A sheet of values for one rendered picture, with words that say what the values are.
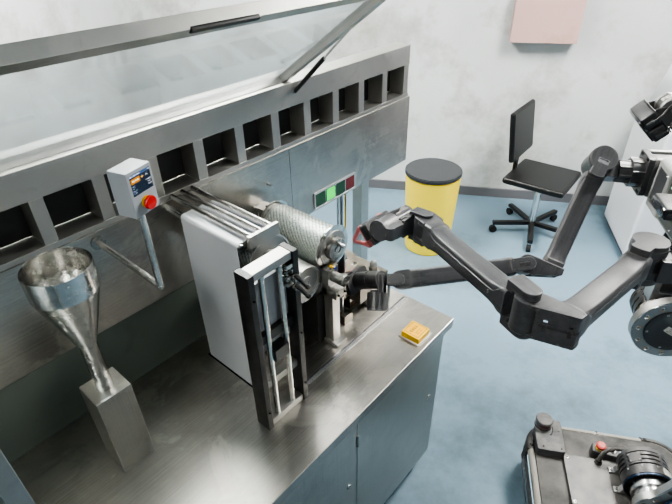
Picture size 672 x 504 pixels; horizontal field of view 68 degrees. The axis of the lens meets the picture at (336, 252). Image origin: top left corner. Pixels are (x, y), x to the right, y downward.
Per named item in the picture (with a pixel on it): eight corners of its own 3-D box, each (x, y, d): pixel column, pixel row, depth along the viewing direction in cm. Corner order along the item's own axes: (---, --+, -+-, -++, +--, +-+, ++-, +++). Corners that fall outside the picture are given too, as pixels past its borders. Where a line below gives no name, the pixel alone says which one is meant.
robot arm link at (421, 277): (527, 257, 158) (534, 252, 147) (530, 275, 157) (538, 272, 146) (390, 273, 164) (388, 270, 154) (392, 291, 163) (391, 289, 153)
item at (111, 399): (122, 486, 130) (46, 320, 97) (95, 454, 137) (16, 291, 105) (168, 449, 138) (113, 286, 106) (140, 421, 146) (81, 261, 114)
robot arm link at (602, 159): (551, 289, 155) (560, 287, 145) (509, 271, 158) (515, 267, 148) (611, 161, 157) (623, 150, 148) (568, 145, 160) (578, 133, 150)
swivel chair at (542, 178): (559, 214, 415) (590, 99, 362) (578, 256, 366) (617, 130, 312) (484, 210, 423) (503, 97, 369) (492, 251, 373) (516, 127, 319)
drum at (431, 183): (451, 232, 396) (460, 158, 361) (454, 260, 364) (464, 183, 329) (401, 229, 401) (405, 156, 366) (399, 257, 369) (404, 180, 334)
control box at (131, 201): (143, 221, 100) (131, 176, 95) (118, 215, 103) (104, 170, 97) (166, 205, 106) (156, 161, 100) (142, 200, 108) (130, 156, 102)
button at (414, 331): (418, 345, 169) (418, 339, 168) (400, 335, 173) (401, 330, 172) (429, 333, 174) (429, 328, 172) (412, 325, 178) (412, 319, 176)
